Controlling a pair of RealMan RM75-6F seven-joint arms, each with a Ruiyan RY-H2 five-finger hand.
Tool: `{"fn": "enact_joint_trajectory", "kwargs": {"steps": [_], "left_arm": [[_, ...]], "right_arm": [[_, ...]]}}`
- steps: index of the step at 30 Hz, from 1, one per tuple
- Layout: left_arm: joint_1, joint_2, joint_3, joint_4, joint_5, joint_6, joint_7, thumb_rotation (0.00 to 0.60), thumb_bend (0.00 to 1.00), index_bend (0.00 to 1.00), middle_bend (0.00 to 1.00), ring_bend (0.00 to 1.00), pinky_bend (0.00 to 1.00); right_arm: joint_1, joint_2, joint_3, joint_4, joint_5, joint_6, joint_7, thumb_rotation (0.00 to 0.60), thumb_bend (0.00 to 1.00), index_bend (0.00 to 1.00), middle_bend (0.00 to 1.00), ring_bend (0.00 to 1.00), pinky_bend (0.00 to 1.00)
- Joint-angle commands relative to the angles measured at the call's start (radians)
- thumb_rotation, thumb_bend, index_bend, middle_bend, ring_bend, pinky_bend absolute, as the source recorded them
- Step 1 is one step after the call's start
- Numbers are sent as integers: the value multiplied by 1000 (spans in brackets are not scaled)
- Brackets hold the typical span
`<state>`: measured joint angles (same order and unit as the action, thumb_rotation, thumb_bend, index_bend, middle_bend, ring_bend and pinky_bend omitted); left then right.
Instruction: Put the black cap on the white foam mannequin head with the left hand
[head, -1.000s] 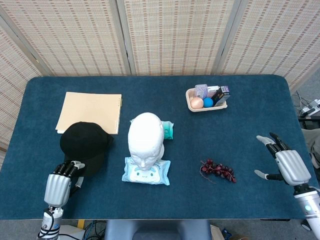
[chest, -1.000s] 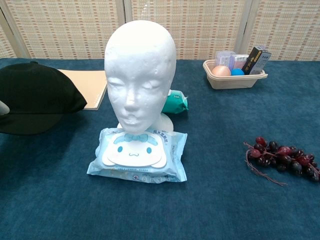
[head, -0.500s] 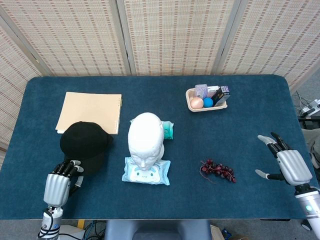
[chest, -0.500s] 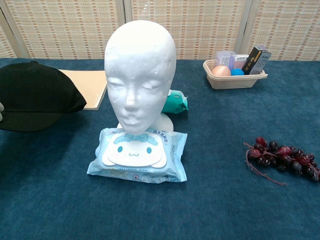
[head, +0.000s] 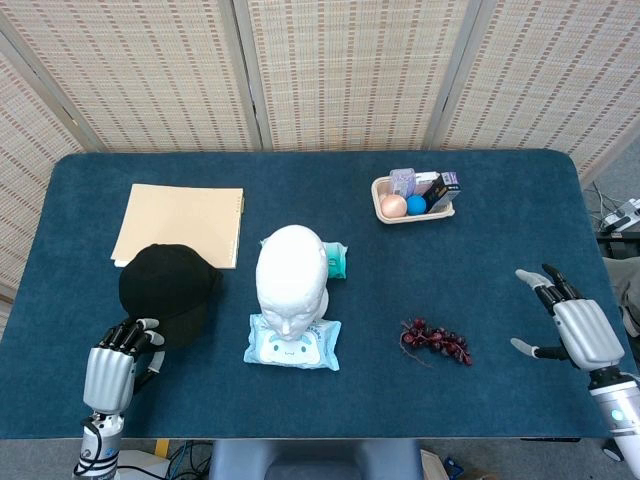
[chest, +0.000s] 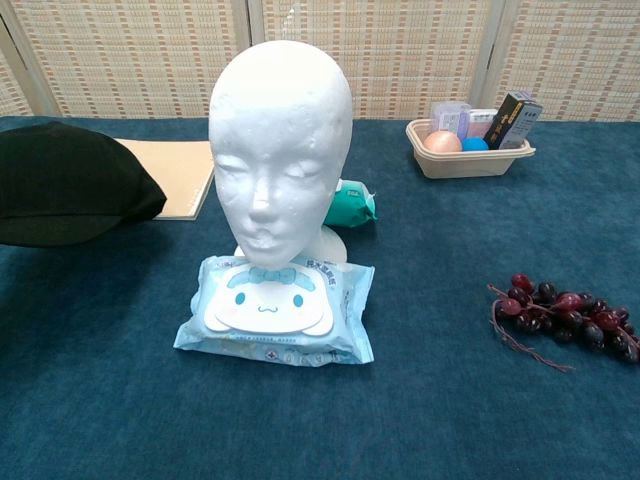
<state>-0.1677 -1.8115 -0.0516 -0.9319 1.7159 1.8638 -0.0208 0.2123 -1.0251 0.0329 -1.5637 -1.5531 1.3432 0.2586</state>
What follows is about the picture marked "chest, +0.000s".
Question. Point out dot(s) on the black fabric cap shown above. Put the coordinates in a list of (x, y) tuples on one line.
[(65, 185)]

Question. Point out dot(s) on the blue cartoon wet wipes pack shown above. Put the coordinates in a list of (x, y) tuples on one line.
[(270, 310)]

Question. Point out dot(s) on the white foam mannequin head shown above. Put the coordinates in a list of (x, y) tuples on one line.
[(280, 125)]

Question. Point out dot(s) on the green tissue pack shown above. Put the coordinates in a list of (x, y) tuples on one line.
[(352, 207)]

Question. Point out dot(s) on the blue table cloth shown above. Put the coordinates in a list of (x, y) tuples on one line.
[(450, 240)]

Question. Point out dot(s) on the yellow paper notebook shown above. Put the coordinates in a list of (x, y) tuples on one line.
[(185, 175)]

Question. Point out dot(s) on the peach ball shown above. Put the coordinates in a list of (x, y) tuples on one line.
[(442, 142)]

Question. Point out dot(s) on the beige plastic tray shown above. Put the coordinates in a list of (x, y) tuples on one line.
[(465, 165)]

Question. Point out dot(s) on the translucent purple box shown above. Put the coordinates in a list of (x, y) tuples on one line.
[(450, 117)]

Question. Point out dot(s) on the blue ball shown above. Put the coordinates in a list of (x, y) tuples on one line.
[(475, 145)]

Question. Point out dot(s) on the pink white box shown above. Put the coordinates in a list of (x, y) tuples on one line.
[(482, 122)]

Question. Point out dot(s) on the black gold print box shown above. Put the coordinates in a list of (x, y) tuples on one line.
[(505, 122)]

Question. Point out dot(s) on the purple grey box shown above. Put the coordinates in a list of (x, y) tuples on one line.
[(527, 125)]

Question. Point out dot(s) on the dark red grape bunch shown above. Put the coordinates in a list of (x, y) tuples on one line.
[(570, 312)]

